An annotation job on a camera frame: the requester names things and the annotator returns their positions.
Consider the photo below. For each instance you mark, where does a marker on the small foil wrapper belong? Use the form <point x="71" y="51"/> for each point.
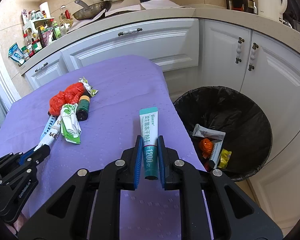
<point x="91" y="91"/>

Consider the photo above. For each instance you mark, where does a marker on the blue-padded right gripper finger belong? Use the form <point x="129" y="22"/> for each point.
<point x="87" y="205"/>
<point x="212" y="206"/>

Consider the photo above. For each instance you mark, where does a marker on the cabinet door handle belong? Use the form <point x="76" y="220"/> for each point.
<point x="252" y="56"/>
<point x="239" y="50"/>

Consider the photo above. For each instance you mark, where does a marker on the long white tube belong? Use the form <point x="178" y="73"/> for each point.
<point x="215" y="156"/>

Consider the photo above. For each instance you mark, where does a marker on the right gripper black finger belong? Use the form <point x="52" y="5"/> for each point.
<point x="38" y="157"/>

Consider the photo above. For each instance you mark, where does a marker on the white spice rack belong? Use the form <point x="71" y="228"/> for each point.
<point x="41" y="29"/>

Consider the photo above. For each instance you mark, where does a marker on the white paper on stove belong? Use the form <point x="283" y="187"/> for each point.
<point x="152" y="4"/>

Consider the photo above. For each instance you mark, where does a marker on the yellow wrapper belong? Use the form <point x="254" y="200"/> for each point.
<point x="224" y="158"/>

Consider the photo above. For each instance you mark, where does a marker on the teal toothpaste tube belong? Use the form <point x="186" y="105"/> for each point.
<point x="149" y="134"/>

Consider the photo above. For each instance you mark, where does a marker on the dark green small bottle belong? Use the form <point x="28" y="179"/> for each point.
<point x="82" y="110"/>

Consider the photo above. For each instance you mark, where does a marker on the purple tablecloth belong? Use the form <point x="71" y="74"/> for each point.
<point x="125" y="85"/>

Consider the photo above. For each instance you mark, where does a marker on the drawer handle black white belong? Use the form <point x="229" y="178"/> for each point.
<point x="130" y="31"/>

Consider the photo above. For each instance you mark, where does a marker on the black lined trash bin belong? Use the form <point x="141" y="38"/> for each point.
<point x="247" y="130"/>

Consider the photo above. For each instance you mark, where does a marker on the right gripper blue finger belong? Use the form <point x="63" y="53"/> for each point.
<point x="26" y="154"/>

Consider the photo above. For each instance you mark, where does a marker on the person's left hand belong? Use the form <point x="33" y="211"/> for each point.
<point x="18" y="224"/>

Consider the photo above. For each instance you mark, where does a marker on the blue white small tube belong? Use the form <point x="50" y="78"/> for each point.
<point x="50" y="132"/>

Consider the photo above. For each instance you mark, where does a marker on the small left drawer handle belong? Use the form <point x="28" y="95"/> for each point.
<point x="41" y="67"/>

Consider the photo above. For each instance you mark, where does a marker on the left cabinet door handle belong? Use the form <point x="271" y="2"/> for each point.
<point x="239" y="50"/>

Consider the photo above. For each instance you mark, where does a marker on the white paper towel roll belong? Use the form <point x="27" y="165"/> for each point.
<point x="44" y="7"/>

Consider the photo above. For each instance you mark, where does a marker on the steel wok pan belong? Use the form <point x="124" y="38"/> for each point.
<point x="90" y="11"/>

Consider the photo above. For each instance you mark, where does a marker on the orange plastic bag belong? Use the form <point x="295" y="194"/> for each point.
<point x="206" y="146"/>

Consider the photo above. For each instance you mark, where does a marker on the right cabinet door handle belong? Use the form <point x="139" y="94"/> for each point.
<point x="252" y="56"/>

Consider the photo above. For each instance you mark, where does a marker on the cooking oil bottle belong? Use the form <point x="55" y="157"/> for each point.
<point x="65" y="17"/>

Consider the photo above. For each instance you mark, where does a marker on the brown sauce bottle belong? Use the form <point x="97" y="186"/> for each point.
<point x="249" y="6"/>

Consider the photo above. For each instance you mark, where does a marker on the white drawer front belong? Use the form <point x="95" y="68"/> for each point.
<point x="170" y="43"/>

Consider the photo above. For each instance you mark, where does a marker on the white printed wrapper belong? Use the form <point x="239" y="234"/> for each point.
<point x="202" y="132"/>

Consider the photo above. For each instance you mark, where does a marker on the red plastic bag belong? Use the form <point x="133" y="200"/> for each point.
<point x="70" y="95"/>

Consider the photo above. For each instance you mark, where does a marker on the red tube black cap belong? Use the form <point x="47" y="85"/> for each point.
<point x="209" y="165"/>

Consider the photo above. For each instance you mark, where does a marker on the blue white snack packet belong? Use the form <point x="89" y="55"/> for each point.
<point x="16" y="54"/>

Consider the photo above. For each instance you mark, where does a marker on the green white wrapper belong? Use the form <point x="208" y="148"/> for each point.
<point x="70" y="128"/>

